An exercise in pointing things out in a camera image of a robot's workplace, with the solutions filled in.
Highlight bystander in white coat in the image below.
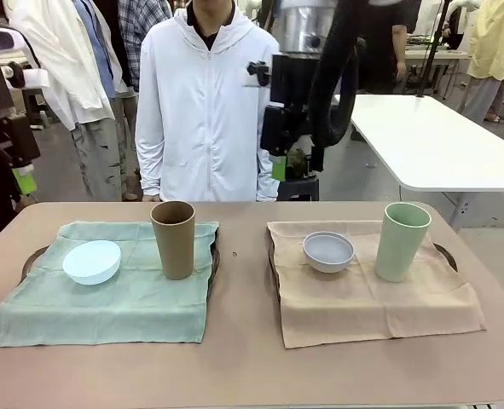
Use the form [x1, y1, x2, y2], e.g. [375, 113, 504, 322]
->
[3, 0, 129, 201]

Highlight green cloth mat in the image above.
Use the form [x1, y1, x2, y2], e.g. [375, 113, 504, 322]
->
[0, 220, 221, 349]

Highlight white table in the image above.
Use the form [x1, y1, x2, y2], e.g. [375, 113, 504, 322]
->
[348, 93, 504, 233]

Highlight tan tall cup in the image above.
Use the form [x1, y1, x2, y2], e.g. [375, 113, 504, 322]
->
[149, 200, 197, 281]

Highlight beige cloth mat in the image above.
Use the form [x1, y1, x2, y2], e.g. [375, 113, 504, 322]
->
[266, 220, 488, 350]

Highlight thick black cable conduit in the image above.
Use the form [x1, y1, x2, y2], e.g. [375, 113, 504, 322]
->
[309, 0, 360, 148]

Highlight bystander in black shirt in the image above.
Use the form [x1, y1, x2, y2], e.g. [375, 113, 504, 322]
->
[356, 0, 408, 95]

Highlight black stand pole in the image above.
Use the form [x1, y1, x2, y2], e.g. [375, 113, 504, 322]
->
[413, 0, 453, 100]

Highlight dark green bag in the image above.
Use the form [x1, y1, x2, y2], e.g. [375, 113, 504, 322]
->
[286, 147, 311, 180]

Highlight person in white hoodie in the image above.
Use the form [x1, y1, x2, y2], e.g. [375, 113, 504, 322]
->
[134, 0, 282, 204]

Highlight bystander in plaid shirt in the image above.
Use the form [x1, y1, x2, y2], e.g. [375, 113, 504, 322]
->
[117, 0, 174, 93]

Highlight light blue bowl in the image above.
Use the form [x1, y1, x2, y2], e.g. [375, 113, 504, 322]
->
[61, 239, 122, 286]

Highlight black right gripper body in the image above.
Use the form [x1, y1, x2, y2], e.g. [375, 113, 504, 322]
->
[270, 51, 322, 149]

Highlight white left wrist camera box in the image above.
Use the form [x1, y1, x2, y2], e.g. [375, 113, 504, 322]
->
[2, 63, 50, 89]

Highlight dark brown tray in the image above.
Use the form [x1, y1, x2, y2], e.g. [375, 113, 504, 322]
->
[268, 238, 460, 306]
[20, 225, 222, 344]

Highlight bystander in yellow shirt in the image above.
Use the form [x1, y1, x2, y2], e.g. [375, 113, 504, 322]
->
[458, 0, 504, 124]

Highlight grey plastic stool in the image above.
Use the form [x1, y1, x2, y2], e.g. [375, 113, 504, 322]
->
[28, 89, 48, 129]

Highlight person's left forearm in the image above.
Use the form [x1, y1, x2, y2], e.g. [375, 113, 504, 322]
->
[255, 148, 282, 202]

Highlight person's right forearm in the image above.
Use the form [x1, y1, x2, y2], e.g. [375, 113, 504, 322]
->
[135, 127, 167, 199]

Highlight grey-blue bowl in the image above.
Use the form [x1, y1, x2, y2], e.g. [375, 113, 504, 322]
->
[302, 231, 356, 274]

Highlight blue plastic stool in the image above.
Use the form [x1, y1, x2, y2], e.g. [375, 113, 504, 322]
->
[276, 176, 321, 202]

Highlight mint green tall cup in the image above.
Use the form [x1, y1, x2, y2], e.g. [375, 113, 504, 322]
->
[373, 202, 432, 283]

